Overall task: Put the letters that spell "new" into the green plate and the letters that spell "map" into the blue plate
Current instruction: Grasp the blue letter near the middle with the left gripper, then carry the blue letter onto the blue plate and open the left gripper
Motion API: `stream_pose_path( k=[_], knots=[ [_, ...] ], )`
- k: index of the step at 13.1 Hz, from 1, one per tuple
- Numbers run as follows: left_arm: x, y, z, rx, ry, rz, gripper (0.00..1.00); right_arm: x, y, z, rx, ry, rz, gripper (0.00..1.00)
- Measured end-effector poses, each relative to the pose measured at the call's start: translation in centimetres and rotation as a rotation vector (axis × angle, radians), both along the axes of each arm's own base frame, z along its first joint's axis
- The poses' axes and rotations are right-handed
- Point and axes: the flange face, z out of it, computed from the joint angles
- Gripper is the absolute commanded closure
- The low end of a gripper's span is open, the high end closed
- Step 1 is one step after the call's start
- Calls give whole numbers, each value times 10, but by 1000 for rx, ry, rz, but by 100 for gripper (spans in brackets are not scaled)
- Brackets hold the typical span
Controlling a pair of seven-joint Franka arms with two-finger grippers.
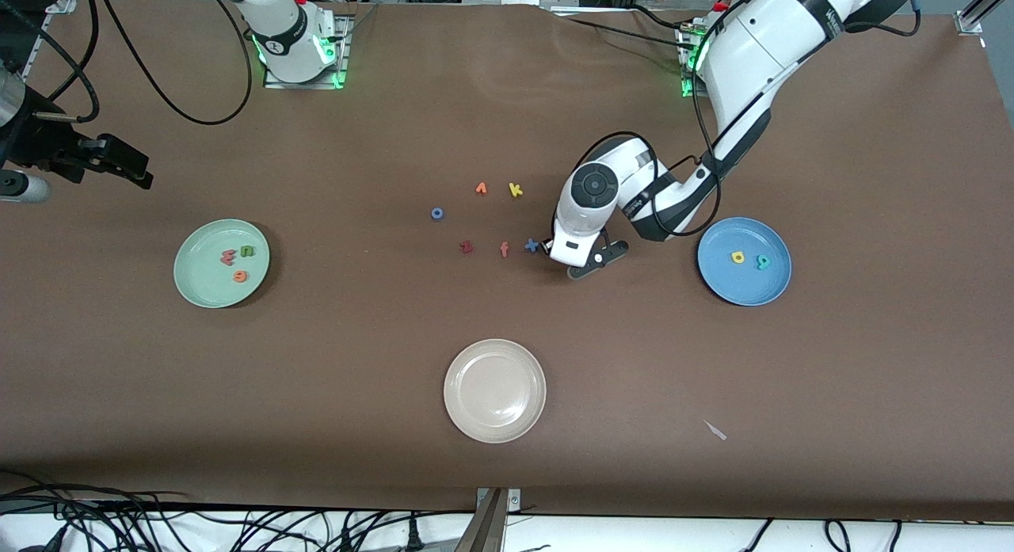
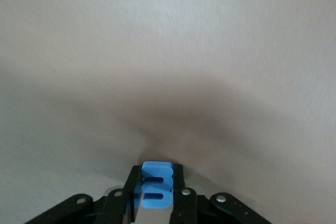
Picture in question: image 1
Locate green plate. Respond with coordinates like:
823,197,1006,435
173,219,271,310

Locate beige plate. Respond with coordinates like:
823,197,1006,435
443,339,547,444

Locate blue plate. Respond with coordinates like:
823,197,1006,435
697,217,793,307

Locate aluminium profile corner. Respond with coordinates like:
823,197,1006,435
955,0,1014,36

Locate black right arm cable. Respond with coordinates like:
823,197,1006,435
28,0,253,139

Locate aluminium table side rail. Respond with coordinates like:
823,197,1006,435
22,0,80,82

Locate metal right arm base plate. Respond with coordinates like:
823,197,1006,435
263,13,350,90

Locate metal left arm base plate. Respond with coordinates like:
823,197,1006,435
680,21,718,100

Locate black cable to arm base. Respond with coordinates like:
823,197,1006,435
547,4,698,50

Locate metal table edge bracket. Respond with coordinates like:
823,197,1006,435
455,487,523,552

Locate black floor cable bundle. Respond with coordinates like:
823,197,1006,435
0,469,476,552

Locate black looped floor cables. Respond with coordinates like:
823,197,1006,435
737,519,904,552

